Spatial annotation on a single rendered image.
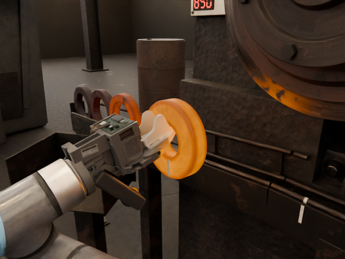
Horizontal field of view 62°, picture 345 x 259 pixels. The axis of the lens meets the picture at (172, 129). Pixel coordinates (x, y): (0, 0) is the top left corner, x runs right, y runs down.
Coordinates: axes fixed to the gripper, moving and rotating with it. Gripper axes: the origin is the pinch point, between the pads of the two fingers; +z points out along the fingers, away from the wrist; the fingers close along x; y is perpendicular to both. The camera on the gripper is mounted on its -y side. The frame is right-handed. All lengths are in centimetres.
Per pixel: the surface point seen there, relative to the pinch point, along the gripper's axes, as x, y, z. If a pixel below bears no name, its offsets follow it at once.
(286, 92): -13.5, 2.2, 17.9
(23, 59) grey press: 267, -16, 37
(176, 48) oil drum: 211, -49, 178
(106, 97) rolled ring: 64, -12, 17
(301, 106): -16.8, 0.3, 17.4
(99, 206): 18.9, -20.1, -14.3
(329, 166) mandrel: -19.5, -16.8, 24.1
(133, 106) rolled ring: 44.3, -11.9, 16.5
